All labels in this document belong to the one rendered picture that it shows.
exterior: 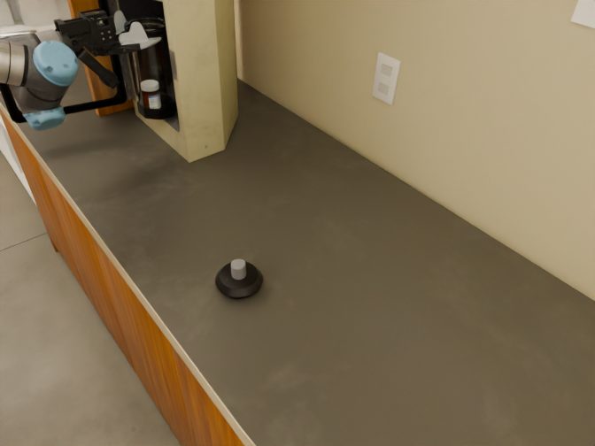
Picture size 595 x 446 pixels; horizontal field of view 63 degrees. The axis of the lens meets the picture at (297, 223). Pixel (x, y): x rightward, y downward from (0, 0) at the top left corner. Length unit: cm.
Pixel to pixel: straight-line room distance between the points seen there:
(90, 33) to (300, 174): 58
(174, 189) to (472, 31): 75
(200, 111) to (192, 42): 17
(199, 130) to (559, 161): 82
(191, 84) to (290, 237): 44
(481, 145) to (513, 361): 47
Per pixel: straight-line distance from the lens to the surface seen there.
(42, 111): 114
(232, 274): 94
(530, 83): 106
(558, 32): 102
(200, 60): 122
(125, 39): 124
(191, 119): 126
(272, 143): 139
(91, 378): 207
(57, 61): 102
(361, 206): 118
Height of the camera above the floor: 166
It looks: 41 degrees down
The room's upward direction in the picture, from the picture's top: 3 degrees clockwise
